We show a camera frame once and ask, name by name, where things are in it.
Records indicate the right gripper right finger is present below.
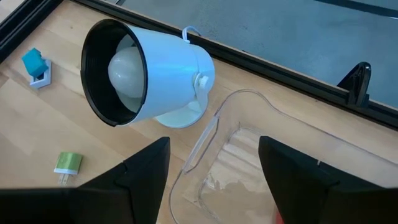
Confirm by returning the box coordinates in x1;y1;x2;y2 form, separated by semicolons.
258;136;398;224

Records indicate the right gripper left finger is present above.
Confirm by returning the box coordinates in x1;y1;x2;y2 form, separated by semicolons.
0;136;171;224

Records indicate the green pronged wall charger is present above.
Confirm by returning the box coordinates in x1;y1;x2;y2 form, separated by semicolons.
53;151;84;187

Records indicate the teal wall charger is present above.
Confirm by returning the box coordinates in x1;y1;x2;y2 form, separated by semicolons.
21;47;52;90

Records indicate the clear plastic bin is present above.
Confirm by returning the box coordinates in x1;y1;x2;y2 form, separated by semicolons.
167;88;398;224

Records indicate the white spotlight lamp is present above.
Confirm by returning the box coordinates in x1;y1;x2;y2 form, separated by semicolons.
80;18;216;129

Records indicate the black frame clamp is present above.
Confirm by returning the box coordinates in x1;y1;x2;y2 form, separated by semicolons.
337;61;373;108

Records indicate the white lamp cable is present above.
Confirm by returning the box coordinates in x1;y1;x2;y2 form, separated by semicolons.
182;26;203;44

